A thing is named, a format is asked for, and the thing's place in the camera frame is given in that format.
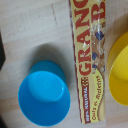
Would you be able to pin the granola snack bag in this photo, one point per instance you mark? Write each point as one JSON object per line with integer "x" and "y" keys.
{"x": 88, "y": 56}

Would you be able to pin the blue plastic bowl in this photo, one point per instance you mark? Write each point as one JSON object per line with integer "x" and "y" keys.
{"x": 43, "y": 96}

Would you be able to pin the yellow plastic bowl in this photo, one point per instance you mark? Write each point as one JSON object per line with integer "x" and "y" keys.
{"x": 120, "y": 76}

